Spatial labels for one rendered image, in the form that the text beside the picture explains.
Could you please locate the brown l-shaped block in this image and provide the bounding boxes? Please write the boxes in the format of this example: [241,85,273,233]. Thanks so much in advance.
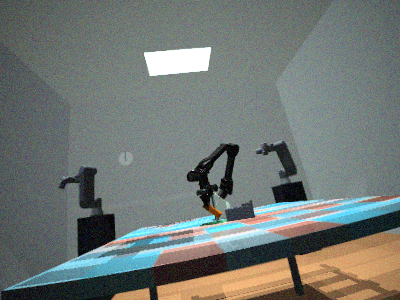
[203,204,222,218]

